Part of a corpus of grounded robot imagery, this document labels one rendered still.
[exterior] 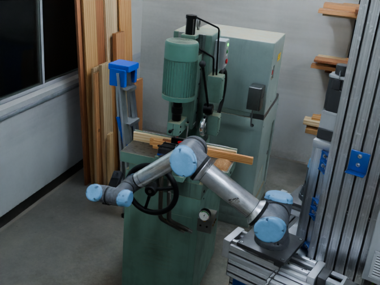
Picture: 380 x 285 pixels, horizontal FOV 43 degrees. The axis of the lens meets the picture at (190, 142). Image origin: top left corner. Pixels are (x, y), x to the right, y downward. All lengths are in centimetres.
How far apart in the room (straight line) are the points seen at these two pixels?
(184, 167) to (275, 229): 42
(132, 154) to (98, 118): 136
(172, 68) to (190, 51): 13
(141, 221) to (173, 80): 83
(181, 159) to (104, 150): 223
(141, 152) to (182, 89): 42
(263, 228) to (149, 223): 103
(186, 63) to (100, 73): 147
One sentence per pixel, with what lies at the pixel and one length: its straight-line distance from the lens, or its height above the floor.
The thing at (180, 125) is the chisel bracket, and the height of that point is 106.
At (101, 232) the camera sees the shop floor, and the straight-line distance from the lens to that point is 361.
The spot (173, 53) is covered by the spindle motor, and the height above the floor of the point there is 145.
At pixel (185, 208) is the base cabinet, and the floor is 64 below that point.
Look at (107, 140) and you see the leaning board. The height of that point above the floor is 43.
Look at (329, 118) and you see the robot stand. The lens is 211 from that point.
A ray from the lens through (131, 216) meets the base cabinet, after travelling 282.
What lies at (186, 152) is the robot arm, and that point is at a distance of 187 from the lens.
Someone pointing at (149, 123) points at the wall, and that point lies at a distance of 538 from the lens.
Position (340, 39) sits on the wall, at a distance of 470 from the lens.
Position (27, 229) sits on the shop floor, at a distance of 370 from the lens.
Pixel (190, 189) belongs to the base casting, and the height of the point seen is 76.
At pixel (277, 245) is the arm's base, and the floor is 84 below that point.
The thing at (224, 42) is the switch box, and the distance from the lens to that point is 278.
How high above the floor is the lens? 199
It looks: 23 degrees down
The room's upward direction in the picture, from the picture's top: 5 degrees clockwise
